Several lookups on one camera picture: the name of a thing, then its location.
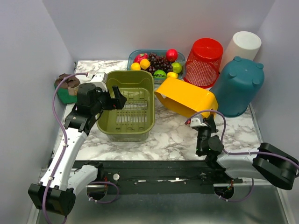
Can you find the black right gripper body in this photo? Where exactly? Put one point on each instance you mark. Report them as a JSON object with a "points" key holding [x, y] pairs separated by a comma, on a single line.
{"points": [[205, 133]]}

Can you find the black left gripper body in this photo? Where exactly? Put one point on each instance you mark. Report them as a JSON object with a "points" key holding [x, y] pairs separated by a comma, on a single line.
{"points": [[107, 102]]}

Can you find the yellow plastic bin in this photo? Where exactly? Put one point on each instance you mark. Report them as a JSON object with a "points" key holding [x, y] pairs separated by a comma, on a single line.
{"points": [[184, 98]]}

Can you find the teal plastic bucket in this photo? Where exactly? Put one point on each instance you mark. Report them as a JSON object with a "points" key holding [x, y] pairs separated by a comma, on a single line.
{"points": [[237, 85]]}

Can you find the red mesh basket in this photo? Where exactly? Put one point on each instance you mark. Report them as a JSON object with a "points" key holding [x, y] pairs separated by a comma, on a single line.
{"points": [[203, 63]]}

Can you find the white cylindrical container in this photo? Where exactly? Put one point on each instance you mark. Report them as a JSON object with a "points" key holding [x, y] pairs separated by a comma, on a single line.
{"points": [[244, 44]]}

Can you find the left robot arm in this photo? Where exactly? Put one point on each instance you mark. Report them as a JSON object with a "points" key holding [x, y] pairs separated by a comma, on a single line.
{"points": [[57, 190]]}

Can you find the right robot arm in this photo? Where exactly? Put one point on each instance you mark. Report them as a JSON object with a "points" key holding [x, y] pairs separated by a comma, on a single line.
{"points": [[266, 163]]}

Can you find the olive green plastic tub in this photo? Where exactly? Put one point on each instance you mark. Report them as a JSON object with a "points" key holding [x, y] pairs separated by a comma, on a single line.
{"points": [[134, 122]]}

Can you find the yellow lemon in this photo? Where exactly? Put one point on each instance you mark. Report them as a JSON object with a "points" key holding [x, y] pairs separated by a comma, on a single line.
{"points": [[135, 66]]}

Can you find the green pot with brown top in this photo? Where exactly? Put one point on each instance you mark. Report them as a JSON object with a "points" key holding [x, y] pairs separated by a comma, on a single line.
{"points": [[67, 92]]}

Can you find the orange fruit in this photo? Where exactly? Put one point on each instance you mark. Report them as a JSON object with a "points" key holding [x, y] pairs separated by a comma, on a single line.
{"points": [[144, 64]]}

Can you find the pink dragon fruit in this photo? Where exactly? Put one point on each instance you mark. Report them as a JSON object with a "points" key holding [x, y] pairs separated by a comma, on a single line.
{"points": [[140, 57]]}

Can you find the dark purple grape bunch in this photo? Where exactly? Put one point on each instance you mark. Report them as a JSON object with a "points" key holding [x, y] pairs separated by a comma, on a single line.
{"points": [[159, 63]]}

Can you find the clear teal fruit basket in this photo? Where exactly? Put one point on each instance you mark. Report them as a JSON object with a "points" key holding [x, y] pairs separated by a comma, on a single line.
{"points": [[180, 59]]}

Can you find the red apple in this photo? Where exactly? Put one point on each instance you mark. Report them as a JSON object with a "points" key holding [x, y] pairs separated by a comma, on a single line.
{"points": [[171, 55]]}

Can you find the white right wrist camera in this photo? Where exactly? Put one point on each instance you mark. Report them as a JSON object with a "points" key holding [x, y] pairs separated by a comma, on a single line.
{"points": [[195, 122]]}

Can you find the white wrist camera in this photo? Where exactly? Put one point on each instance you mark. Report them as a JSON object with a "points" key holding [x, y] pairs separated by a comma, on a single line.
{"points": [[99, 80], [195, 122]]}

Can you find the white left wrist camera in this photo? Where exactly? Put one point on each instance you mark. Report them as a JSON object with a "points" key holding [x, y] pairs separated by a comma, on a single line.
{"points": [[99, 80]]}

